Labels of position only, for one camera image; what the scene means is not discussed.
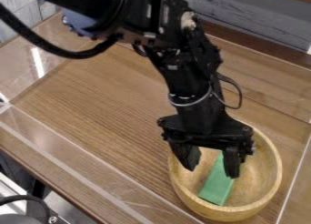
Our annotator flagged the green rectangular block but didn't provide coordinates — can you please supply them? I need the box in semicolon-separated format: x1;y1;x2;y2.
197;154;235;206

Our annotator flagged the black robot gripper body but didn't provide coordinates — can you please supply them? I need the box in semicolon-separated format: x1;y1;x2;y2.
157;93;253;156

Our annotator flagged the brown wooden bowl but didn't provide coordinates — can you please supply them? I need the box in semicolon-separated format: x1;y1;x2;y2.
168;127;283;222

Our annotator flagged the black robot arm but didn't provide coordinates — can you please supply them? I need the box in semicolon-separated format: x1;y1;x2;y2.
46;0;253;178

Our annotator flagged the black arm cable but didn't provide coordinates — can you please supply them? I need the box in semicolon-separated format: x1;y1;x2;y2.
0;3;125;60

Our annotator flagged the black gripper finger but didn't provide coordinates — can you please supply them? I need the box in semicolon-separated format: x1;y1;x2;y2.
169;143;201;171
223;147;245;178

